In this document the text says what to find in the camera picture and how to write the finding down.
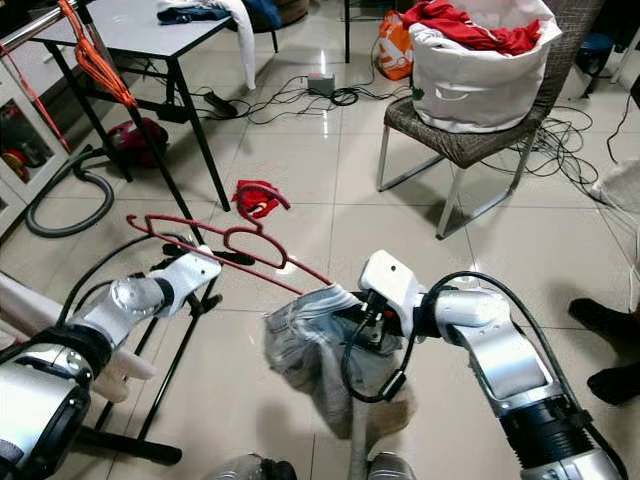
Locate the white jeans black stitching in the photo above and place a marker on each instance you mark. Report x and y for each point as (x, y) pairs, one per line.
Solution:
(320, 360)

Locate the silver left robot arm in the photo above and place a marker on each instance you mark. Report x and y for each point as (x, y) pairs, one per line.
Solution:
(130, 300)

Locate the orange hanger bunch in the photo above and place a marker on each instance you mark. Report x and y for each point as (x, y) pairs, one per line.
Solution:
(100, 62)

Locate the black metal clothes rack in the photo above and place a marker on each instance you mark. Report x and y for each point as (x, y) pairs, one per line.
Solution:
(170, 380)

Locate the red cloth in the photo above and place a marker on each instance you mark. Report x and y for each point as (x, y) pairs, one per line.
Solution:
(257, 200)

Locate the grey right robot leg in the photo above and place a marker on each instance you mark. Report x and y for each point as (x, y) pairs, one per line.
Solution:
(390, 467)

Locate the red vacuum cleaner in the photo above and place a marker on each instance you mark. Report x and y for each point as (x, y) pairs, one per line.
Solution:
(138, 142)

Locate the black power adapter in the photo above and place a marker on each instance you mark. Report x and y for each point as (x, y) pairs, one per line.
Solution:
(220, 102)

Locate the brown plaid chair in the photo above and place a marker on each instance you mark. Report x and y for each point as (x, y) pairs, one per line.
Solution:
(465, 148)

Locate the grey power box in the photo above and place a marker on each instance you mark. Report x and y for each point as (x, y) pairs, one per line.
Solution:
(321, 85)

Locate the person's black socked foot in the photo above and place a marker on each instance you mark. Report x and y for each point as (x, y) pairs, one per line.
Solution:
(605, 320)
(615, 385)

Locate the white long sleeve garment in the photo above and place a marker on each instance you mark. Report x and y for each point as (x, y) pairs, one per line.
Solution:
(242, 45)

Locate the white laundry bag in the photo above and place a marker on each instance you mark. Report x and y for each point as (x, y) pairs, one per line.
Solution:
(485, 90)

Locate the white table black legs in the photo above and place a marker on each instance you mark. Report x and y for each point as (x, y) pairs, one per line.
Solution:
(140, 35)

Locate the orange printed bag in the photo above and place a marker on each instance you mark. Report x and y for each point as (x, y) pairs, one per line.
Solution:
(395, 50)

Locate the clear plastic bag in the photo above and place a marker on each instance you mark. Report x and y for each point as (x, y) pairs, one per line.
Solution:
(618, 195)

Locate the blue jeans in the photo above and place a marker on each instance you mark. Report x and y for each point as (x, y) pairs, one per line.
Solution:
(195, 14)

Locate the red sports garment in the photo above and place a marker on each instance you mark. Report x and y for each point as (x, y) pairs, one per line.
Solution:
(470, 30)

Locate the black square box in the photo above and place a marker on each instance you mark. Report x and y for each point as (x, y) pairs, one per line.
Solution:
(635, 90)

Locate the blue round stool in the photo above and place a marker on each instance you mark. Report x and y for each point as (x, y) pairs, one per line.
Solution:
(598, 52)

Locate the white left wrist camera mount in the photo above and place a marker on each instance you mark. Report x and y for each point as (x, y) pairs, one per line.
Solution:
(190, 270)

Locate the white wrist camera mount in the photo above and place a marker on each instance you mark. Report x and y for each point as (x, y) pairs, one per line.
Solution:
(390, 282)
(190, 270)

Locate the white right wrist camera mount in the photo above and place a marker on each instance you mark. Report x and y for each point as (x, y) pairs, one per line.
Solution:
(390, 282)

